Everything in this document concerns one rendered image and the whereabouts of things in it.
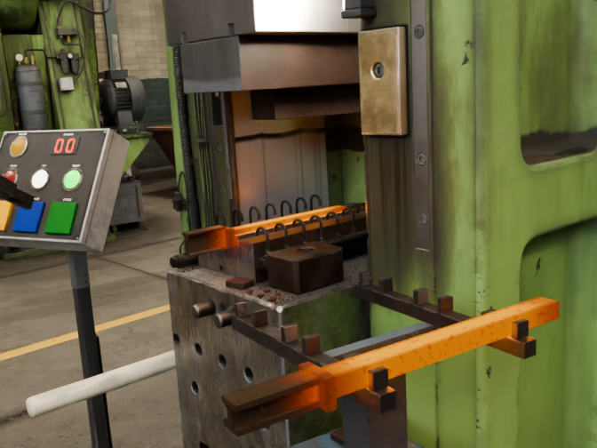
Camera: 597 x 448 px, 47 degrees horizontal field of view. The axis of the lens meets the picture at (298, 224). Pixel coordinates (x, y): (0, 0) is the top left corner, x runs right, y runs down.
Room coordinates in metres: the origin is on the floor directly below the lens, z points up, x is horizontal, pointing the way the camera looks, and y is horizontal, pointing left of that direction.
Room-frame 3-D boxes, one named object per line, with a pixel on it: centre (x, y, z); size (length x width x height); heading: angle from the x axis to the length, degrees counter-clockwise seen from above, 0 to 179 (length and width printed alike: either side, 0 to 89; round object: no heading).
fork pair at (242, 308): (0.91, -0.02, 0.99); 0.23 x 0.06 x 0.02; 122
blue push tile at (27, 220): (1.57, 0.63, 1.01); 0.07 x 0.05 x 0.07; 65
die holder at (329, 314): (1.40, -0.05, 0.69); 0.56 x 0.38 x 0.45; 130
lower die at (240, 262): (1.44, -0.01, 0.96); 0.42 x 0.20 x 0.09; 130
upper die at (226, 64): (1.44, -0.01, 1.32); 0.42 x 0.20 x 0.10; 130
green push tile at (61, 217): (1.53, 0.54, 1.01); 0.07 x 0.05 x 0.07; 65
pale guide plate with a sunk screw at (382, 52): (1.15, -0.15, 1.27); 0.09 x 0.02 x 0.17; 40
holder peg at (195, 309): (1.23, 0.19, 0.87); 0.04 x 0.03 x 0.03; 130
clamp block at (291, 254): (1.21, -0.01, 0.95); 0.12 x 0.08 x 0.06; 130
